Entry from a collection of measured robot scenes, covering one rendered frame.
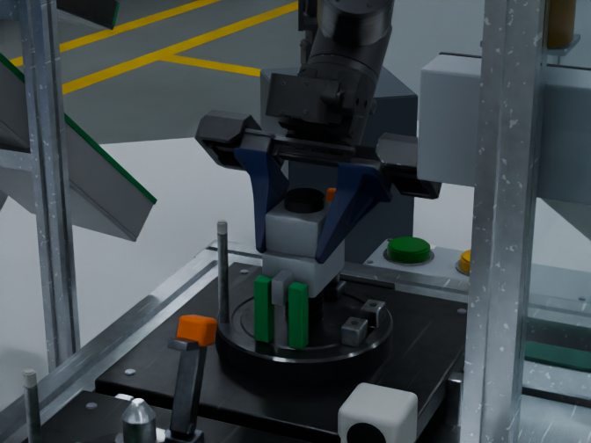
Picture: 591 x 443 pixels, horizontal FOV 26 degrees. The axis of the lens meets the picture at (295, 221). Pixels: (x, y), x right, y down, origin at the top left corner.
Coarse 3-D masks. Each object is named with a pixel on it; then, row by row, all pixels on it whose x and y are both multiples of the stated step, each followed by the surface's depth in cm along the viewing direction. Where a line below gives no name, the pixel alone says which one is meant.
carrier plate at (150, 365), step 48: (240, 288) 111; (384, 288) 111; (432, 336) 102; (96, 384) 96; (144, 384) 95; (240, 384) 95; (288, 384) 95; (336, 384) 95; (384, 384) 95; (432, 384) 95; (288, 432) 90; (336, 432) 89
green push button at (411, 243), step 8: (392, 240) 120; (400, 240) 120; (408, 240) 120; (416, 240) 120; (424, 240) 120; (392, 248) 118; (400, 248) 118; (408, 248) 118; (416, 248) 118; (424, 248) 118; (392, 256) 118; (400, 256) 118; (408, 256) 117; (416, 256) 118; (424, 256) 118
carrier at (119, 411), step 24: (24, 384) 75; (72, 408) 92; (96, 408) 92; (120, 408) 92; (144, 408) 77; (48, 432) 89; (72, 432) 89; (96, 432) 89; (120, 432) 78; (144, 432) 77; (168, 432) 83; (216, 432) 89; (240, 432) 89; (264, 432) 89
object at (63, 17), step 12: (60, 0) 100; (72, 0) 102; (84, 0) 103; (96, 0) 104; (108, 0) 105; (60, 12) 102; (72, 12) 102; (84, 12) 103; (96, 12) 104; (108, 12) 106; (84, 24) 107; (96, 24) 105; (108, 24) 106
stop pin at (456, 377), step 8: (456, 376) 97; (448, 384) 97; (456, 384) 96; (448, 392) 97; (456, 392) 97; (448, 400) 97; (456, 400) 97; (448, 408) 98; (456, 408) 97; (448, 416) 98; (456, 416) 97; (448, 424) 98; (456, 424) 98
